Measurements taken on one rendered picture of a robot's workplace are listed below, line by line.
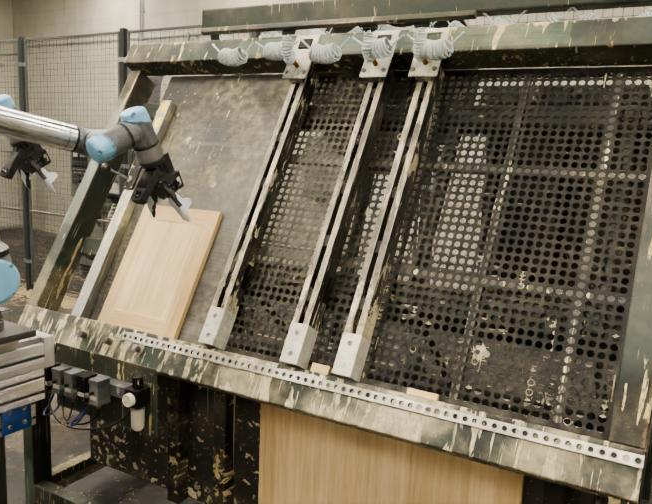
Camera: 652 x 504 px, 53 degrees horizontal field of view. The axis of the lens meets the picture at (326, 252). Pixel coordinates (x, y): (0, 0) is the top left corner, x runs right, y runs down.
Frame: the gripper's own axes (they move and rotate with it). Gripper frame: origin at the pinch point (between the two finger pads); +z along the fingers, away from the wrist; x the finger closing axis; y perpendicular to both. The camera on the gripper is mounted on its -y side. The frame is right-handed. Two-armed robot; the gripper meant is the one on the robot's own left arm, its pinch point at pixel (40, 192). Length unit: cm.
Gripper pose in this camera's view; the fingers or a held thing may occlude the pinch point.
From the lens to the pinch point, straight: 260.5
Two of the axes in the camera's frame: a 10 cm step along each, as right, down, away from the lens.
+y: 5.1, -5.6, 6.5
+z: 2.2, 8.2, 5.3
